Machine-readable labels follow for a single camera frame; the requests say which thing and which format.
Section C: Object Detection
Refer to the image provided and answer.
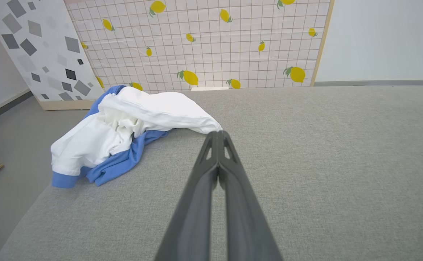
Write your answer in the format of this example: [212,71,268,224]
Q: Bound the white rolling partition board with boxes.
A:
[312,0,423,87]

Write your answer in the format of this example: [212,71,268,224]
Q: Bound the white and blue garment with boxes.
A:
[51,86,223,189]

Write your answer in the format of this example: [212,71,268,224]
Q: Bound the lemon print grid panel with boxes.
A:
[63,0,335,95]

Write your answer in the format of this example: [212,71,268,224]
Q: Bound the grey squares pattern panel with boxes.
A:
[0,0,105,111]

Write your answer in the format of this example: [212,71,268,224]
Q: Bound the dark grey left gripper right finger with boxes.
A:
[218,130,283,261]

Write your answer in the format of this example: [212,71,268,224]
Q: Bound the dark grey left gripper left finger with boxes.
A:
[155,131,219,261]

